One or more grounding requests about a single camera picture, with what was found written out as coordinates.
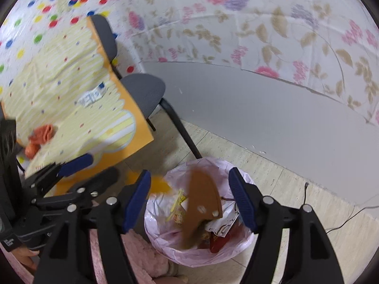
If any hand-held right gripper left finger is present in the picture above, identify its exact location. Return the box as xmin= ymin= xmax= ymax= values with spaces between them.
xmin=32 ymin=170 xmax=152 ymax=284

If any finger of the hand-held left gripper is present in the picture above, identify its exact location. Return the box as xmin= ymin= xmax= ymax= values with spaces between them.
xmin=68 ymin=167 xmax=119 ymax=208
xmin=22 ymin=153 xmax=94 ymax=197

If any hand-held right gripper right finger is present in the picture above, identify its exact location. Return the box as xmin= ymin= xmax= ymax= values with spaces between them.
xmin=228 ymin=167 xmax=346 ymax=284

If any brown cardboard piece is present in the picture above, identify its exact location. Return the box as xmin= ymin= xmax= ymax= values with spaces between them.
xmin=180 ymin=166 xmax=223 ymax=250

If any trash bin with pink liner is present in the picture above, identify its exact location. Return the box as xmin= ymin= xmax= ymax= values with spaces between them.
xmin=144 ymin=157 xmax=258 ymax=268

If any person's left hand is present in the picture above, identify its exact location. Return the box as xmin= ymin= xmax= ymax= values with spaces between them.
xmin=12 ymin=249 xmax=41 ymax=270

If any white printed wrapper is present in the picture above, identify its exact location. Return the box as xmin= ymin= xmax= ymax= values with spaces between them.
xmin=207 ymin=201 xmax=241 ymax=238

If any yellow snack packet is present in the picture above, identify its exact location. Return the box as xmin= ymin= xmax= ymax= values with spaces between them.
xmin=166 ymin=189 xmax=190 ymax=223

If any orange cloth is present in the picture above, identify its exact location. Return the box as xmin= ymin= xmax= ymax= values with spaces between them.
xmin=25 ymin=124 xmax=55 ymax=158

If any person's pink fuzzy clothing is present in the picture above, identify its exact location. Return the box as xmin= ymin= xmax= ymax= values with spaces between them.
xmin=89 ymin=231 xmax=190 ymax=284

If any blue white carton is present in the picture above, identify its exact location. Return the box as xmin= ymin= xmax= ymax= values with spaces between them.
xmin=78 ymin=83 xmax=107 ymax=107

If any yellow striped dotted tablecloth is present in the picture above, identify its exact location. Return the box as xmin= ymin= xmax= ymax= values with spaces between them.
xmin=0 ymin=16 xmax=172 ymax=196

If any dark grey chair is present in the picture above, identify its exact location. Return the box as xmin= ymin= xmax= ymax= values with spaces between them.
xmin=90 ymin=15 xmax=122 ymax=79
xmin=120 ymin=74 xmax=203 ymax=160

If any thin floor cable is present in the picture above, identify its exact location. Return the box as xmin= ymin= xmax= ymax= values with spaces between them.
xmin=301 ymin=182 xmax=379 ymax=234

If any colourful dotted wall cloth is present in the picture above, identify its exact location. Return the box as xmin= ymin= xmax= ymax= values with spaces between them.
xmin=0 ymin=0 xmax=143 ymax=74

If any floral wall cloth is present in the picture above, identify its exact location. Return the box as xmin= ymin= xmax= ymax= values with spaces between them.
xmin=109 ymin=0 xmax=379 ymax=125

